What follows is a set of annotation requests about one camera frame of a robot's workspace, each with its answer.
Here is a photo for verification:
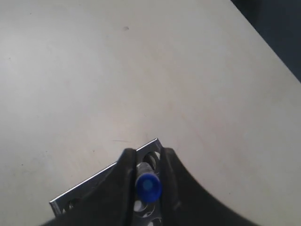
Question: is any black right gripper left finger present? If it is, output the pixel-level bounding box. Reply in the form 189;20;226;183
44;148;136;226

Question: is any stainless steel test tube rack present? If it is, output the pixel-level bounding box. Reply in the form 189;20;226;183
49;138;163;226

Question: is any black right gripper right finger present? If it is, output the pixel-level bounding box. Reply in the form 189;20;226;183
159;147;254;226

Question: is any blue capped tube front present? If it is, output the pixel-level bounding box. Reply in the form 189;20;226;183
135;162;162;203

